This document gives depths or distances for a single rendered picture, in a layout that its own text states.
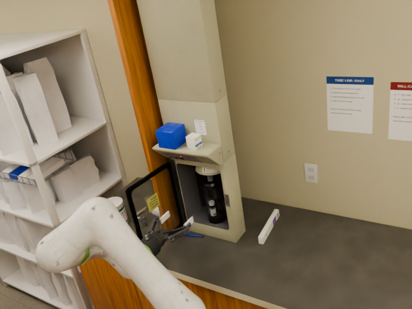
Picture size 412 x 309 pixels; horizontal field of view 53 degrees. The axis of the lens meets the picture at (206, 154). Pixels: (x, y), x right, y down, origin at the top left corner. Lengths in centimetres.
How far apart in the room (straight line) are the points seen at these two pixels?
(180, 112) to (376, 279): 113
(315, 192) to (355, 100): 58
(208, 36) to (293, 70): 52
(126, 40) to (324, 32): 88
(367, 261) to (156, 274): 110
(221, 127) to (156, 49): 45
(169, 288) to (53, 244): 37
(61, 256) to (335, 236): 137
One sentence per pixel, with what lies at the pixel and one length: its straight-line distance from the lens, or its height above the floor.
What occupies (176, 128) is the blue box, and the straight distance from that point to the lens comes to 192.
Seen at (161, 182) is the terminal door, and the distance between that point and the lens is 210.
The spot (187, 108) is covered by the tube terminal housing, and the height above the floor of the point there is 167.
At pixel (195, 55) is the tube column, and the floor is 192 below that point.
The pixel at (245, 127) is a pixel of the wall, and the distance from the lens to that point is 233.
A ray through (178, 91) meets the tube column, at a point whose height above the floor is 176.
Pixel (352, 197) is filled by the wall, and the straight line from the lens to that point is 231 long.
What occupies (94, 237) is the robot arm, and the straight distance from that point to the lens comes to 131.
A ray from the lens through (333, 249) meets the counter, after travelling 214.
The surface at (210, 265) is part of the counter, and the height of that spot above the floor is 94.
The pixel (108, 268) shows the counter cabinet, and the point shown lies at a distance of 257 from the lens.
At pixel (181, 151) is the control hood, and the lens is 190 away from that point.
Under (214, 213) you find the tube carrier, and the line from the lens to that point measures 219.
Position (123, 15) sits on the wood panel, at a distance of 193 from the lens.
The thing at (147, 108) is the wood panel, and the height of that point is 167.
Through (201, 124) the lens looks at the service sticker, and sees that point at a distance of 191.
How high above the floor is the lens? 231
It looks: 26 degrees down
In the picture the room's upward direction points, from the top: 10 degrees counter-clockwise
